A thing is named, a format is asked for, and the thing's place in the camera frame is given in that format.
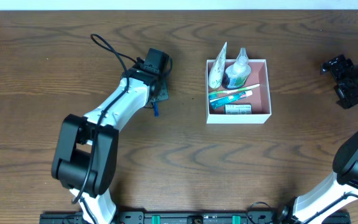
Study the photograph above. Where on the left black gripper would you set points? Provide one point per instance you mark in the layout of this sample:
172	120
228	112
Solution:
161	92

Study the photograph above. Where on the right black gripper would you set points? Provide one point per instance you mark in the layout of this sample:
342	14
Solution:
343	79

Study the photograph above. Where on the blue disposable razor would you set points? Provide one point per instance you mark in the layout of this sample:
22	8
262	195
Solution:
155	108

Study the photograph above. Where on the teal white toothpaste tube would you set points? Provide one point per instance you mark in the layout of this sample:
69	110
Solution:
230	99

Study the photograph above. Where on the white floral lotion tube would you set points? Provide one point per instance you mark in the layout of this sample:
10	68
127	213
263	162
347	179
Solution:
217	70

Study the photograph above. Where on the green white toothbrush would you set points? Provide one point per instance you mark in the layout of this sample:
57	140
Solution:
214	94

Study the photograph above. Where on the green white soap bar box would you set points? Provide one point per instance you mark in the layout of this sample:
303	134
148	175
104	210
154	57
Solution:
238	109

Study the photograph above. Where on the clear pump soap bottle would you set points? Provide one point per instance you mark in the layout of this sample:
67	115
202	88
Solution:
236	74

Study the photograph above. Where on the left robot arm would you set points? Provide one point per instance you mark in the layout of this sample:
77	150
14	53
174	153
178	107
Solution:
86	154

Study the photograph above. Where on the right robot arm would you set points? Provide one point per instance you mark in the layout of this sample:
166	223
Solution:
323	203

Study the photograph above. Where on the white cardboard box pink interior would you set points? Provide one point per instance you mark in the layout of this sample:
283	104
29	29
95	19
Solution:
260	101

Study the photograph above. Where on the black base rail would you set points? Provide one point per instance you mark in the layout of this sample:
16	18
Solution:
165	218

